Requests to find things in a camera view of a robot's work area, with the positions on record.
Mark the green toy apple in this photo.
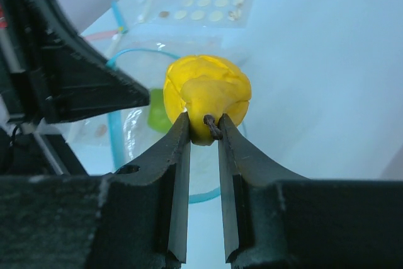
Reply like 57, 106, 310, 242
147, 89, 172, 134

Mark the blue zipper clear bag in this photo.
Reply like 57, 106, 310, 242
69, 37, 246, 205

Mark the pink zipper clear bag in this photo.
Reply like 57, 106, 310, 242
82, 0, 150, 58

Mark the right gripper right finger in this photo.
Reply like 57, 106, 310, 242
219, 115, 402, 268

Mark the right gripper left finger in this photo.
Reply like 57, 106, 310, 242
1, 113, 190, 268

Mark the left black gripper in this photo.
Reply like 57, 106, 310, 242
1, 0, 150, 175

